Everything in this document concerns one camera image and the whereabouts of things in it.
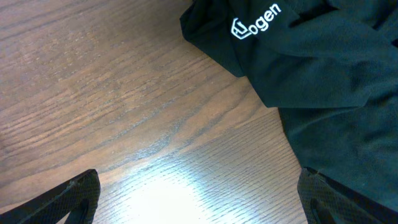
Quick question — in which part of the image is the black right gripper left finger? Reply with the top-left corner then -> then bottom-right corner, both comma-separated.
1,169 -> 101,224

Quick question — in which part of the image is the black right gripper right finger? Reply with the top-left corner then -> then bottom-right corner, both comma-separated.
297,167 -> 397,224

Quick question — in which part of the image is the black logo t-shirt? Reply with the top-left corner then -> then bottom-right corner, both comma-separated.
180,0 -> 397,210

